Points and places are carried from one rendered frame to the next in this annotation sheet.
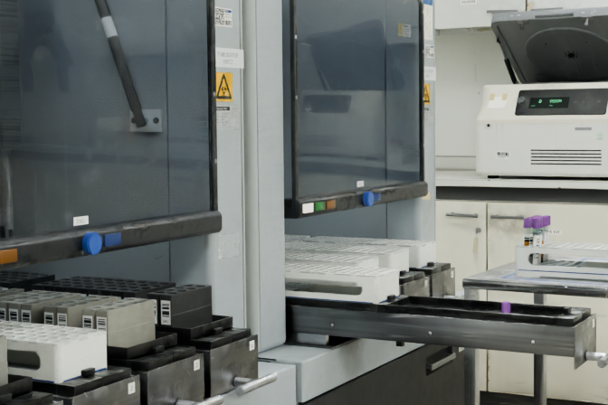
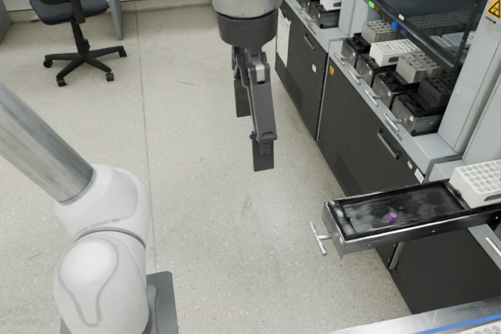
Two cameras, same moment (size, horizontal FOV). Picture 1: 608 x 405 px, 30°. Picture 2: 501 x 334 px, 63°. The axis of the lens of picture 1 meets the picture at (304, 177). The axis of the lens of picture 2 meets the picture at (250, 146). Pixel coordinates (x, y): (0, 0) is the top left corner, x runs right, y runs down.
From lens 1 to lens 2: 2.47 m
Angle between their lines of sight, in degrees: 122
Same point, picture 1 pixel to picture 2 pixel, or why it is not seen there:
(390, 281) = (464, 187)
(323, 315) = not seen: hidden behind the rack
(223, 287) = (454, 106)
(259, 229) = (489, 106)
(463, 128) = not seen: outside the picture
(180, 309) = (423, 86)
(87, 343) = (376, 51)
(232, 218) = (472, 82)
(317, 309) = not seen: hidden behind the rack
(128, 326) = (403, 68)
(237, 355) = (404, 113)
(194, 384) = (386, 98)
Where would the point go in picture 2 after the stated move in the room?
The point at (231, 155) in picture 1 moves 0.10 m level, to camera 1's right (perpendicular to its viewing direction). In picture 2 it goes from (485, 50) to (467, 62)
